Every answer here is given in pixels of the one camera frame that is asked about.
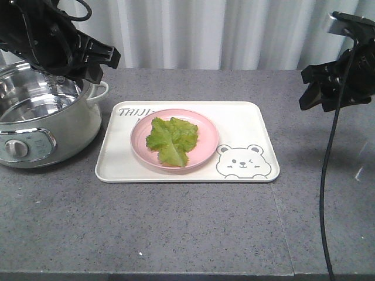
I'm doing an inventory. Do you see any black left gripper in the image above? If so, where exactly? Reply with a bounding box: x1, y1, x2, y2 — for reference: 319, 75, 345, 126
17, 5, 121, 85

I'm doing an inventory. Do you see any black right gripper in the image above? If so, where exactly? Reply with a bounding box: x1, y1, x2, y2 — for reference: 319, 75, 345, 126
299, 38, 374, 112

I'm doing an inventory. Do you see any green lettuce leaf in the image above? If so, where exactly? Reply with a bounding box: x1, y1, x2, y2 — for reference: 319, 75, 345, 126
146, 117, 198, 167

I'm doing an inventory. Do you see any pink round plate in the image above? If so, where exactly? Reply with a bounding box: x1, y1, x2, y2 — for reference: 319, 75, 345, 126
130, 109, 219, 171

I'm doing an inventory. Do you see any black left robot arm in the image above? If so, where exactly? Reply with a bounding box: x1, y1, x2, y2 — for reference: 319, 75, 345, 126
1, 1, 121, 84

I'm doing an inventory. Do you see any cream bear serving tray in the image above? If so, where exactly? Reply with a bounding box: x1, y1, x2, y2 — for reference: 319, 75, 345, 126
96, 101, 279, 183

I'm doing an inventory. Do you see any white pleated curtain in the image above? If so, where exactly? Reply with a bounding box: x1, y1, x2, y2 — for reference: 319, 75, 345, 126
76, 1, 374, 70

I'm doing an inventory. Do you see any pale green electric cooking pot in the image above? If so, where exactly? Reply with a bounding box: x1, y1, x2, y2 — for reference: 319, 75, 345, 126
1, 61, 109, 169

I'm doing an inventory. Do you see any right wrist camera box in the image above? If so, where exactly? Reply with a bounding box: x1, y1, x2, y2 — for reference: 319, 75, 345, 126
323, 11, 374, 36

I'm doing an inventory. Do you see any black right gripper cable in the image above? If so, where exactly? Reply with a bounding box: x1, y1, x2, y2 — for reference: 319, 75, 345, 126
319, 28, 360, 281

